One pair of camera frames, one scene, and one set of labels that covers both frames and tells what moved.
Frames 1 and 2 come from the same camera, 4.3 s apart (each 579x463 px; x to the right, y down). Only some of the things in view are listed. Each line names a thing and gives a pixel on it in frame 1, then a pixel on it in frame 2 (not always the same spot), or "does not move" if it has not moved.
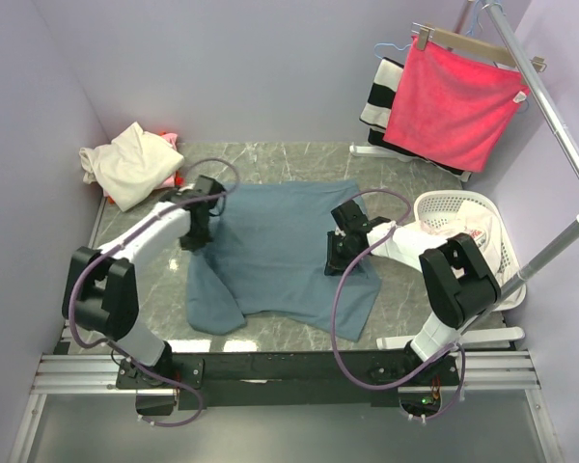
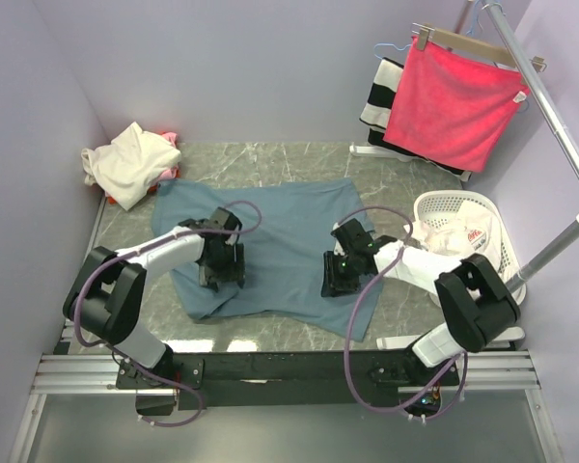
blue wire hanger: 400,49 does not move
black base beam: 289,379 does not move
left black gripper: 194,244 → 234,273
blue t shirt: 267,257 does not move
